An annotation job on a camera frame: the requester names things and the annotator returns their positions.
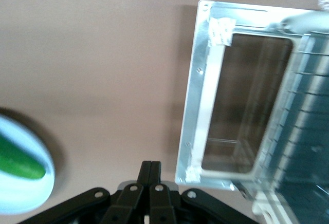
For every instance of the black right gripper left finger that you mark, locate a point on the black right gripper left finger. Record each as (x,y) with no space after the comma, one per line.
(126,203)

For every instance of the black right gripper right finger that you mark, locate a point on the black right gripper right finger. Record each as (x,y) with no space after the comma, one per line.
(167,203)

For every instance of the light blue round plate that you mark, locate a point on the light blue round plate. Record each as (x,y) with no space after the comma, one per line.
(30,195)

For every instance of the green cucumber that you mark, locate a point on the green cucumber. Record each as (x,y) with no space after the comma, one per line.
(18,162)

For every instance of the white adhesive tape patch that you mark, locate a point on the white adhesive tape patch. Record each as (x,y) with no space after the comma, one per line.
(221,31)

